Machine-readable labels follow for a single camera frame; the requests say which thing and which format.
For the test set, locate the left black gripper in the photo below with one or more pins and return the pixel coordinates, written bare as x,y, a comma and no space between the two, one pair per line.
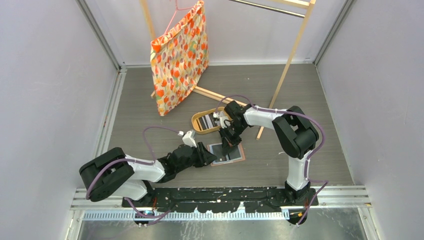
208,157

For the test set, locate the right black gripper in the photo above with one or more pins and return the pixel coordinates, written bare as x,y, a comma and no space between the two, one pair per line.
231,142

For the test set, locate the pink leather card holder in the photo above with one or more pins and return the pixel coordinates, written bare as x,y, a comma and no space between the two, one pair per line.
217,150

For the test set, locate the tan oval card tray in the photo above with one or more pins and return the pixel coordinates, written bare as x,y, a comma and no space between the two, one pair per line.
196,115

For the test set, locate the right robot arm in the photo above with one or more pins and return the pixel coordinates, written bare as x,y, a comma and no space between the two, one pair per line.
294,130

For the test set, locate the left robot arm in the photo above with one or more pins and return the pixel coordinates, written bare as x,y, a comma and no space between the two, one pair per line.
115,173

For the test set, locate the stack of credit cards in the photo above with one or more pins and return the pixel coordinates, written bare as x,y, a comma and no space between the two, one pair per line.
206,122

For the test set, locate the floral orange fabric bag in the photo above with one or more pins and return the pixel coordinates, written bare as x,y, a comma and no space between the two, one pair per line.
178,59

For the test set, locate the wooden clothes rack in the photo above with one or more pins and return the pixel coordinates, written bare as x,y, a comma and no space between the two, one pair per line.
306,5

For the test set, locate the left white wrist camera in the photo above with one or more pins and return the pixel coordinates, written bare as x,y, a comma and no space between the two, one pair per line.
188,138

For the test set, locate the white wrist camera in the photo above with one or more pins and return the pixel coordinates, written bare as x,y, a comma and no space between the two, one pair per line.
221,119
188,138

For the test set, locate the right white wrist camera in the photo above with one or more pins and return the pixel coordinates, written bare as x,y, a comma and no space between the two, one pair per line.
221,119

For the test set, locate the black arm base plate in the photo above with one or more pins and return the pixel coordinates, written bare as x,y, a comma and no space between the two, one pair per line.
268,199

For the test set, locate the pink wire hanger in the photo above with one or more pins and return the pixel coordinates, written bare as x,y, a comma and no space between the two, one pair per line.
179,9

